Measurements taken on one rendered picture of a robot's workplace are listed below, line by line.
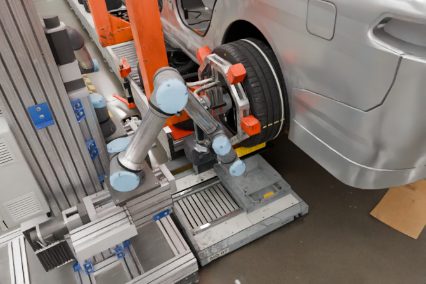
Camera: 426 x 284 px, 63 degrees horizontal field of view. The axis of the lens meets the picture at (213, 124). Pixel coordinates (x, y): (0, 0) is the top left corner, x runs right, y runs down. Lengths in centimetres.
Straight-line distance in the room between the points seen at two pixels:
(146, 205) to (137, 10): 113
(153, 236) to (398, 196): 174
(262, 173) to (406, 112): 133
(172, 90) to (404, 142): 90
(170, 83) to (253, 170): 142
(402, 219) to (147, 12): 213
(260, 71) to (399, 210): 144
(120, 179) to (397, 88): 109
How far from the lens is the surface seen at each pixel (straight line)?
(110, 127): 206
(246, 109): 190
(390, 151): 155
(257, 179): 248
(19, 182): 170
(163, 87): 125
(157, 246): 221
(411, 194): 290
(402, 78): 137
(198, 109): 150
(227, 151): 150
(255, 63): 193
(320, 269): 234
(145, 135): 136
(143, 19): 221
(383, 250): 252
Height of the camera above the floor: 195
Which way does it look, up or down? 35 degrees down
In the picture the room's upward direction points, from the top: 6 degrees counter-clockwise
